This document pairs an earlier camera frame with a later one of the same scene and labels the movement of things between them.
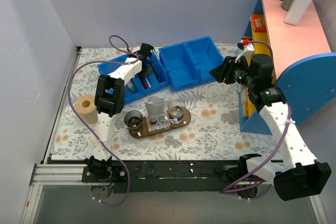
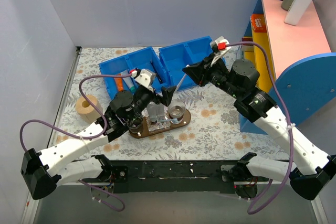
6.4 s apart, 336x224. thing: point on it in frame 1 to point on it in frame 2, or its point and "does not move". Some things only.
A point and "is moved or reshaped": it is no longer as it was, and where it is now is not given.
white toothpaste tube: (153, 111) does not move
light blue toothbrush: (175, 120) does not move
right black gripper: (227, 69) to (205, 69)
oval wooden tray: (145, 132) does not move
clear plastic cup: (176, 108) does not move
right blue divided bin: (189, 63) does not move
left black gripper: (149, 67) to (155, 93)
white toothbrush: (147, 82) is moved or reshaped
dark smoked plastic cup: (133, 119) does not move
